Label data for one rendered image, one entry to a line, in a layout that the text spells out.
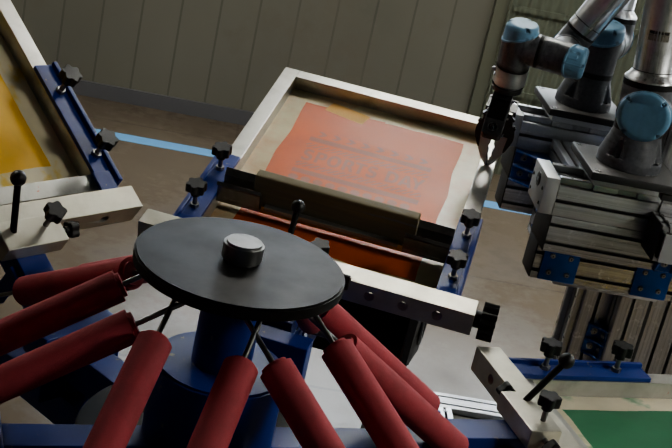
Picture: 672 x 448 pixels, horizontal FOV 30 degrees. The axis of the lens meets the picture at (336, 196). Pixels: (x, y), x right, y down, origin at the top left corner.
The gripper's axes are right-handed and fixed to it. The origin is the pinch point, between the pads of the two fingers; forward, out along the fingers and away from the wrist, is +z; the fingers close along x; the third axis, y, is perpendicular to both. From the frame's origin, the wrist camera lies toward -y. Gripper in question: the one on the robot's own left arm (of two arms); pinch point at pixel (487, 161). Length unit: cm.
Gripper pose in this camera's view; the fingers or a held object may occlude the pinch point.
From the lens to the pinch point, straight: 296.2
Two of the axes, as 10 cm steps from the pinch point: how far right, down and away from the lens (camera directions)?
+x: -9.6, -2.6, 1.3
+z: -1.5, 8.2, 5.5
